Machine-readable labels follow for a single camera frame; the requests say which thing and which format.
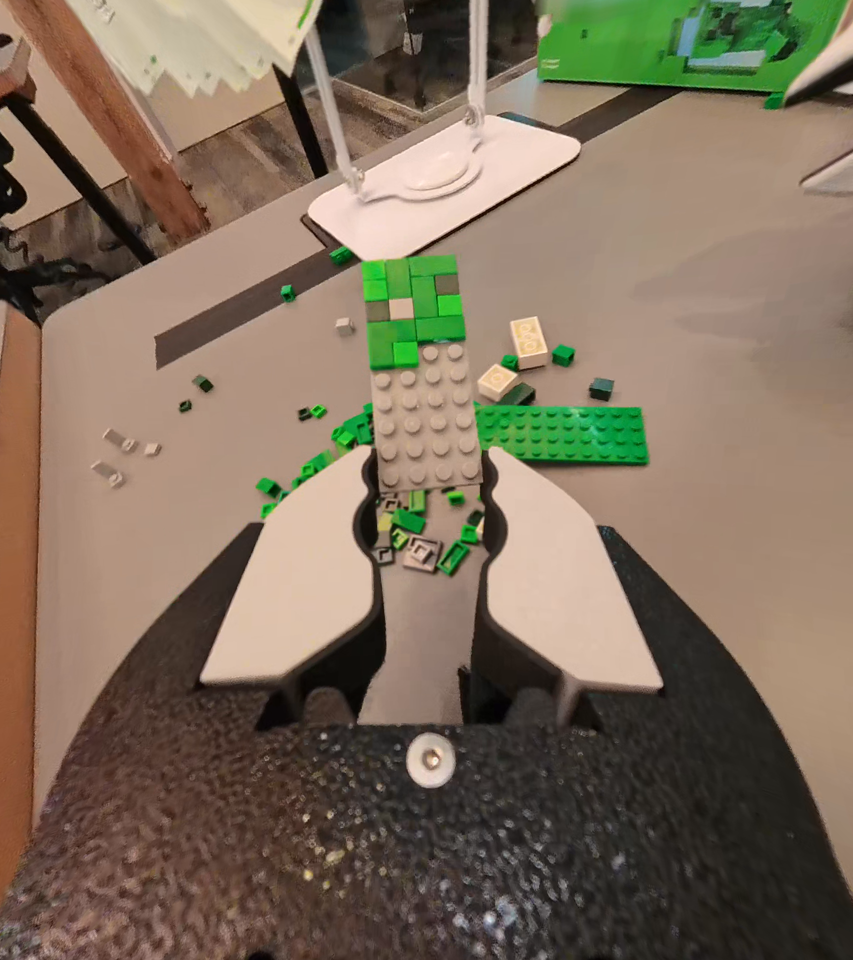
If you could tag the cream square brick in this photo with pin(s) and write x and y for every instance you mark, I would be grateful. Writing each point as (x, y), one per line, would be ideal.
(498, 381)

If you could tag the green toy box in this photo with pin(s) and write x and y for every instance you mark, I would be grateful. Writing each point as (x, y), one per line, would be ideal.
(621, 52)

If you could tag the large green plate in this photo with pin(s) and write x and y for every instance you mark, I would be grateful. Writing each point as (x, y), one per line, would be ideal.
(569, 435)

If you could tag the small grey brick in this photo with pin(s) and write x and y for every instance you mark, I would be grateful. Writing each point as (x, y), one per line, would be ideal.
(344, 326)

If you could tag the grey desk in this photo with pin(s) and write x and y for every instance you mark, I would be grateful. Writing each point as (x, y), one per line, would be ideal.
(696, 337)

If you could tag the dark green slope brick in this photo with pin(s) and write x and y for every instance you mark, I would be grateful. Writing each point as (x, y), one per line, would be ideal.
(521, 394)

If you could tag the small dark green brick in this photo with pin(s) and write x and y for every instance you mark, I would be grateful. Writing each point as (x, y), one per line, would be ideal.
(602, 388)

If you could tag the pile of small green tiles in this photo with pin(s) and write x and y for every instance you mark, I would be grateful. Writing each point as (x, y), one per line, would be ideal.
(348, 433)

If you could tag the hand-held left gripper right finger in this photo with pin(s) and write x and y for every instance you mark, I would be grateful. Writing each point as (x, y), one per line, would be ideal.
(561, 592)

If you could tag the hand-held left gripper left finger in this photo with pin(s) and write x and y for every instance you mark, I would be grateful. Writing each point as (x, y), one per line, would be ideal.
(299, 592)

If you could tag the cream long brick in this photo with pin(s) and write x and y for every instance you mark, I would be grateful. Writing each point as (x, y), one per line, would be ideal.
(529, 343)

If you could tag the grey plate with green tiles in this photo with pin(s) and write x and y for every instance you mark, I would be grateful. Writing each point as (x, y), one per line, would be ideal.
(426, 420)

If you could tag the wooden pillar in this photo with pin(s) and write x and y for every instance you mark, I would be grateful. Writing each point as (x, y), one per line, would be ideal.
(111, 112)

